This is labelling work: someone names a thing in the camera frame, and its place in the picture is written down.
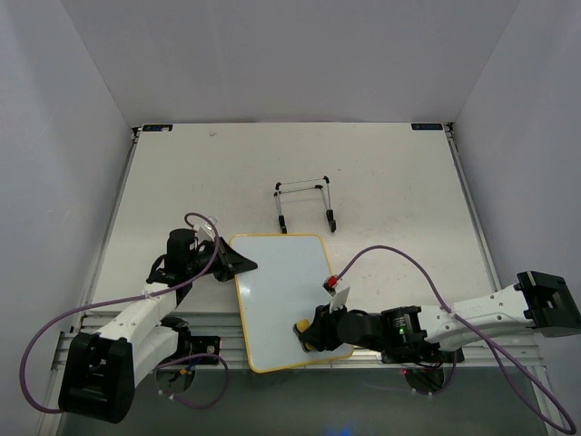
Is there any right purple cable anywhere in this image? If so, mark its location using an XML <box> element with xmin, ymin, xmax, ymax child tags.
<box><xmin>335</xmin><ymin>245</ymin><xmax>577</xmax><ymax>435</ymax></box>

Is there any purple cable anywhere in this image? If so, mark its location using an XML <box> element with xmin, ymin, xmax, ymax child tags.
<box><xmin>335</xmin><ymin>245</ymin><xmax>577</xmax><ymax>435</ymax></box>
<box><xmin>18</xmin><ymin>212</ymin><xmax>230</xmax><ymax>413</ymax></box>

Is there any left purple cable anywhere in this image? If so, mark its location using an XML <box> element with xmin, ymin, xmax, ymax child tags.
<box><xmin>18</xmin><ymin>212</ymin><xmax>230</xmax><ymax>413</ymax></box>

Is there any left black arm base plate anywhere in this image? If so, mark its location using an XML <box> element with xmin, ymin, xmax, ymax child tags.
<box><xmin>162</xmin><ymin>336</ymin><xmax>222</xmax><ymax>366</ymax></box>

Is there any yellow black eraser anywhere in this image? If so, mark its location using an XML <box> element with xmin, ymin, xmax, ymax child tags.
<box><xmin>292</xmin><ymin>320</ymin><xmax>317</xmax><ymax>353</ymax></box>

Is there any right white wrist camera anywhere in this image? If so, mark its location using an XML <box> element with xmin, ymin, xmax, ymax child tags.
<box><xmin>323</xmin><ymin>275</ymin><xmax>350</xmax><ymax>312</ymax></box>

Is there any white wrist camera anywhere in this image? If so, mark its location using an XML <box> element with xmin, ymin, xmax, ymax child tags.
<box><xmin>323</xmin><ymin>275</ymin><xmax>350</xmax><ymax>312</ymax></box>
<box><xmin>193</xmin><ymin>216</ymin><xmax>217</xmax><ymax>242</ymax></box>

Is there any yellow framed whiteboard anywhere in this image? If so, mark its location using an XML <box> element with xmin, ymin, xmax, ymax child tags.
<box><xmin>230</xmin><ymin>233</ymin><xmax>354</xmax><ymax>373</ymax></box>

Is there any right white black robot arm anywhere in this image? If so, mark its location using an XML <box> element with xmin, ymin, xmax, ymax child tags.
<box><xmin>293</xmin><ymin>271</ymin><xmax>580</xmax><ymax>363</ymax></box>

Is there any blue corner label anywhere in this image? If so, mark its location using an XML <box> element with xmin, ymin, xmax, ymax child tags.
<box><xmin>411</xmin><ymin>123</ymin><xmax>444</xmax><ymax>131</ymax></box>
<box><xmin>142</xmin><ymin>124</ymin><xmax>173</xmax><ymax>133</ymax></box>

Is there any aluminium rail frame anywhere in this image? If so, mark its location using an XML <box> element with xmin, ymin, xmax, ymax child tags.
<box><xmin>52</xmin><ymin>314</ymin><xmax>543</xmax><ymax>375</ymax></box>

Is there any left blue corner label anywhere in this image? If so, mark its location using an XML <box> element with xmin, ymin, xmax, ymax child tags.
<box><xmin>142</xmin><ymin>124</ymin><xmax>173</xmax><ymax>133</ymax></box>

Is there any right blue corner label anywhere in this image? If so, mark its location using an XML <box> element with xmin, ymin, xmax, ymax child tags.
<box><xmin>411</xmin><ymin>123</ymin><xmax>444</xmax><ymax>131</ymax></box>

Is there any black wire easel stand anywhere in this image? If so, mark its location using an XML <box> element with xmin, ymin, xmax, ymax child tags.
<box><xmin>273</xmin><ymin>175</ymin><xmax>337</xmax><ymax>234</ymax></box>

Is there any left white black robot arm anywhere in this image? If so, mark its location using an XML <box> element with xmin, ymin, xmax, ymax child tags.
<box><xmin>58</xmin><ymin>229</ymin><xmax>258</xmax><ymax>423</ymax></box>

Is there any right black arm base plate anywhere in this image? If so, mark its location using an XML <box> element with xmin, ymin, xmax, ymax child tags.
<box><xmin>372</xmin><ymin>335</ymin><xmax>465</xmax><ymax>365</ymax></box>

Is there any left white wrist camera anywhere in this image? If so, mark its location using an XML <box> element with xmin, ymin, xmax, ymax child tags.
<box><xmin>193</xmin><ymin>216</ymin><xmax>217</xmax><ymax>242</ymax></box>

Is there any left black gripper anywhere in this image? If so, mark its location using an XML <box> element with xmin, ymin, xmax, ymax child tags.
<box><xmin>187</xmin><ymin>236</ymin><xmax>257</xmax><ymax>282</ymax></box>

